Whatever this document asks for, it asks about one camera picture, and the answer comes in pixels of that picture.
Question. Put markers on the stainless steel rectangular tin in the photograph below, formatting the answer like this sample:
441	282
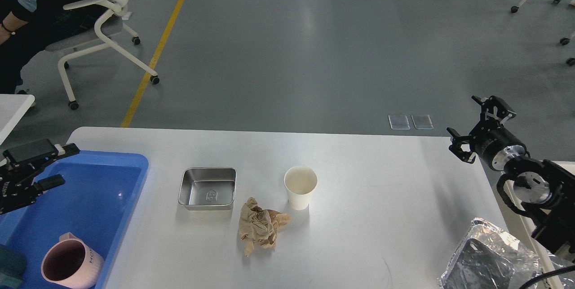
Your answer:
208	188

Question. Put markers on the clear floor plate left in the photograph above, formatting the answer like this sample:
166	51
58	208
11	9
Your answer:
399	122

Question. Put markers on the blue plastic tray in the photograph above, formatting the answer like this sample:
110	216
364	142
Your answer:
95	204

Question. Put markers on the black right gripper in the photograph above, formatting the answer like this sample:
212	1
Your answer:
490	140

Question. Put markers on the white side table left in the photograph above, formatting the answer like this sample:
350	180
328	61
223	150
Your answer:
12	109

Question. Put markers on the white office chair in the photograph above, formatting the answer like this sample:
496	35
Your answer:
109	24

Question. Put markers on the crumpled brown paper napkin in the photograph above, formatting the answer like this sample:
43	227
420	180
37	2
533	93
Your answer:
259	226

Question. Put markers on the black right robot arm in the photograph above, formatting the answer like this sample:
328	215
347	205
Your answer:
540	190

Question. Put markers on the foil lined bin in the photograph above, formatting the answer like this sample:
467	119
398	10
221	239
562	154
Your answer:
488	257

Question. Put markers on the clear floor plate right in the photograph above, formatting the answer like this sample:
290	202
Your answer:
422	122

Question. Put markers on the pink ceramic mug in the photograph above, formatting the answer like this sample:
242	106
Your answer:
71	263

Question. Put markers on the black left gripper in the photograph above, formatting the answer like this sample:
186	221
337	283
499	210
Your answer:
17	190

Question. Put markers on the person in black clothes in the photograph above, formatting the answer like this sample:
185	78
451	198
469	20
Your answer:
29	26

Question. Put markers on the clear floor plate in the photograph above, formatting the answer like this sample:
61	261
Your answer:
399	122
422	122

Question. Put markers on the white paper cup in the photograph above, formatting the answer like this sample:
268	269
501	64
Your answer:
300	183

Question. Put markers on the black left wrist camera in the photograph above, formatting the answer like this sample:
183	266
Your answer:
30	152

